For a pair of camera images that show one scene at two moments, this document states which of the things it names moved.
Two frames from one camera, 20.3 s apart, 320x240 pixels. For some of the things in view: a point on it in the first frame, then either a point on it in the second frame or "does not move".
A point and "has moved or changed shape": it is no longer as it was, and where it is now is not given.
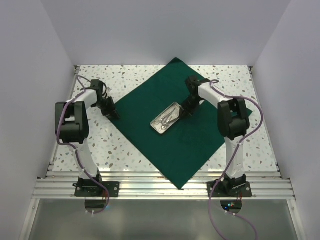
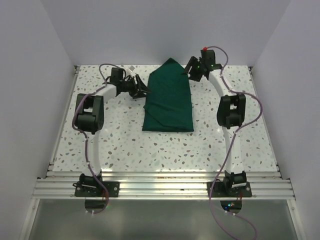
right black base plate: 219,189 does not move
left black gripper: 111,113 → 137,92
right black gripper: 187,110 → 192,75
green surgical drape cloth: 189,141 has moved or changed shape
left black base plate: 96,189 does not move
